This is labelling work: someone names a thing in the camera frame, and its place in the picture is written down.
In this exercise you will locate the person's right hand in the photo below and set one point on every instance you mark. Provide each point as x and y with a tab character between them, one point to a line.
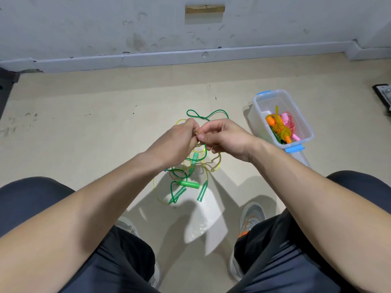
231	138

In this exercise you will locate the person's left hand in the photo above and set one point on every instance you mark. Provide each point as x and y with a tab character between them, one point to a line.
174	144

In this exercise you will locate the clear storage box blue latches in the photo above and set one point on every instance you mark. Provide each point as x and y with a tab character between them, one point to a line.
278	100

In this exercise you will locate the person's left forearm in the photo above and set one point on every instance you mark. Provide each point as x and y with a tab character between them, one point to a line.
67	228

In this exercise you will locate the person's right forearm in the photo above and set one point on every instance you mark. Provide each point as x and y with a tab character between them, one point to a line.
336	216

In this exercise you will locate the clear plastic box lid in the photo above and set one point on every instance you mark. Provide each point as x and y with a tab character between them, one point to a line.
299	156

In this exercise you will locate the grey right shoe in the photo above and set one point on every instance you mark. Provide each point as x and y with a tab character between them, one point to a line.
250	216

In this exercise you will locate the grey shoe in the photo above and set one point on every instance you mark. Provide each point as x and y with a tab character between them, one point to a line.
125	225
250	216

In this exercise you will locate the grey left shoe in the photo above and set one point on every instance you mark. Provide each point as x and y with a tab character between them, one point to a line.
125	225

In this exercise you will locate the black shorts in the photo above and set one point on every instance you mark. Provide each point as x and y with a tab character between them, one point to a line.
24	201

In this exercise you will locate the small wooden wall block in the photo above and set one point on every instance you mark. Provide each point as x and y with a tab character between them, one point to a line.
205	8

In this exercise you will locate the black metal rack frame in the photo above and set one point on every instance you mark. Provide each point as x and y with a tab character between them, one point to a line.
7	88

